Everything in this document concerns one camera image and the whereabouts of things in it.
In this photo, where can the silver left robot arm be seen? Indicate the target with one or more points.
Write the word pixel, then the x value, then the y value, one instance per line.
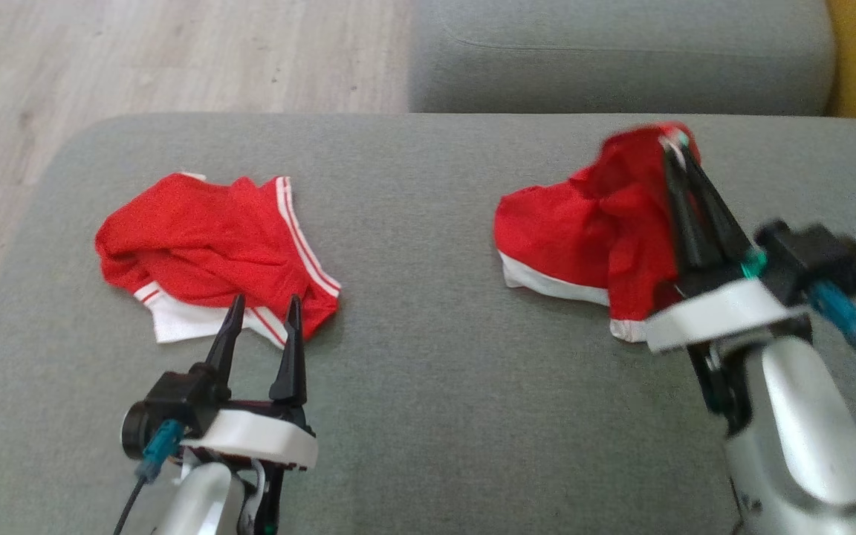
pixel 198 505

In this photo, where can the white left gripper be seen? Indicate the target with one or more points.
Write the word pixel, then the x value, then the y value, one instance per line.
pixel 264 435

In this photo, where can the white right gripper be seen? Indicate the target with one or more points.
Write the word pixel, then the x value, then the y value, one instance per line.
pixel 725 312

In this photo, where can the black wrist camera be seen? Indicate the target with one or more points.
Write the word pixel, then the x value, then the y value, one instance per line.
pixel 814 253
pixel 168 401

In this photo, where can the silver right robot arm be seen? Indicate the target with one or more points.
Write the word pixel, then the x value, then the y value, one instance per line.
pixel 807 431

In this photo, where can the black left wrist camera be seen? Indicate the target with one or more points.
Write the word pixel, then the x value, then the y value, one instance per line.
pixel 168 401

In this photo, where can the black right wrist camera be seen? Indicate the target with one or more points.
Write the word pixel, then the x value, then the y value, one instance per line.
pixel 814 253

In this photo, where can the grey sofa seat cushion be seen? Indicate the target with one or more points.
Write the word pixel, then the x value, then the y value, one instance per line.
pixel 621 67

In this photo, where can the red jersey white sleeves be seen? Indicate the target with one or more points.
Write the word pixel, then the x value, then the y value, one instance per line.
pixel 205 238

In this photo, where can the red shorts white trim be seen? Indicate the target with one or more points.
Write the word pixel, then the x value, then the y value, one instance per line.
pixel 569 238

